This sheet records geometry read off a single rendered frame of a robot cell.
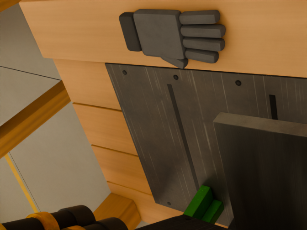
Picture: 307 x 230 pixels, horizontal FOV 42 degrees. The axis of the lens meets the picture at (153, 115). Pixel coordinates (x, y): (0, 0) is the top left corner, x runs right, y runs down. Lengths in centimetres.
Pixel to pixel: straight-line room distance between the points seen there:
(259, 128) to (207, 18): 26
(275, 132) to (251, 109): 31
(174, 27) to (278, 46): 16
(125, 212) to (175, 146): 36
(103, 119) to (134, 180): 20
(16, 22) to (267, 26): 226
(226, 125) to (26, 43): 243
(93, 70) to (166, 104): 20
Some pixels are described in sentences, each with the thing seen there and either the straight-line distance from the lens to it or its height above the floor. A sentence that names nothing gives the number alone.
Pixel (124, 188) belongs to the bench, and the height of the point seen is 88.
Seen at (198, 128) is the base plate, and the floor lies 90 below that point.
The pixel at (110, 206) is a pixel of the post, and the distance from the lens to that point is 119.
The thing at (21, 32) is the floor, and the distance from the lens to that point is 276.
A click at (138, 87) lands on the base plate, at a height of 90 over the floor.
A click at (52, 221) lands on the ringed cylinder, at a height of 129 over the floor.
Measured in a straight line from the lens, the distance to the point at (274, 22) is 61.
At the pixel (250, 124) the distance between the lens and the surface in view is 41.
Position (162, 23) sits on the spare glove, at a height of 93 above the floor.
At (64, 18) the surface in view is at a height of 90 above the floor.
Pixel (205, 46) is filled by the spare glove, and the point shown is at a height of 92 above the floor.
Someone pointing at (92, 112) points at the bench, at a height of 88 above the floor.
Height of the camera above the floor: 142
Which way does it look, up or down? 38 degrees down
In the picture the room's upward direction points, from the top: 136 degrees counter-clockwise
